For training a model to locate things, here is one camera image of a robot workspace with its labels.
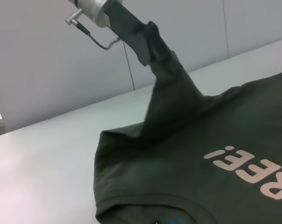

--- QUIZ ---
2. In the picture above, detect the silver cable plug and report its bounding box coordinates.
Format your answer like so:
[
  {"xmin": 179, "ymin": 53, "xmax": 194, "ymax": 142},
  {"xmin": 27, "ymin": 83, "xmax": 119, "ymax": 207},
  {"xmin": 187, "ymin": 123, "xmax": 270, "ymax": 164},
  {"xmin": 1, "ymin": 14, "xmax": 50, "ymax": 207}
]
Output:
[{"xmin": 65, "ymin": 7, "xmax": 91, "ymax": 35}]

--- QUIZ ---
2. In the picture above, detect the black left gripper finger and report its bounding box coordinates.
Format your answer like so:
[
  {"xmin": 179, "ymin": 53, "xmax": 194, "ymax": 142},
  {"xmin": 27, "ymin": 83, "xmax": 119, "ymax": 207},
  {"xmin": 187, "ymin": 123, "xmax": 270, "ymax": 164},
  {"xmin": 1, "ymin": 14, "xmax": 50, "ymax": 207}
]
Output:
[{"xmin": 146, "ymin": 21, "xmax": 173, "ymax": 64}]

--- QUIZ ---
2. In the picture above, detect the dark green FREE t-shirt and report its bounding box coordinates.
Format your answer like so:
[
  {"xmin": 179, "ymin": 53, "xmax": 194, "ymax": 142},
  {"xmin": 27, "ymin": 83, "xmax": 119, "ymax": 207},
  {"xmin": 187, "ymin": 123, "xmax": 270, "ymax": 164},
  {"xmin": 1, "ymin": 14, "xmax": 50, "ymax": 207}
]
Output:
[{"xmin": 94, "ymin": 50, "xmax": 282, "ymax": 224}]

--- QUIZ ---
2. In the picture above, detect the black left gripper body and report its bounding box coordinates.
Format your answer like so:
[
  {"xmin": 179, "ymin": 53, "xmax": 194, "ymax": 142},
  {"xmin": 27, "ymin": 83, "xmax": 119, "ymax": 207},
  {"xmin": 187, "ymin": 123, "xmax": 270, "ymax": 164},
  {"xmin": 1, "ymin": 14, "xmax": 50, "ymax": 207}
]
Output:
[{"xmin": 103, "ymin": 0, "xmax": 153, "ymax": 67}]

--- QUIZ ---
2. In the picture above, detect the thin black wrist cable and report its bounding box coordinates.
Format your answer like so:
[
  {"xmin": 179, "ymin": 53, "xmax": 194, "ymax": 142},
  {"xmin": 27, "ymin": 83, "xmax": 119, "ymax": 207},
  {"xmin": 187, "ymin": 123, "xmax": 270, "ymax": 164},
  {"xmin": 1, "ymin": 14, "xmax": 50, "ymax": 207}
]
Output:
[{"xmin": 86, "ymin": 30, "xmax": 121, "ymax": 50}]

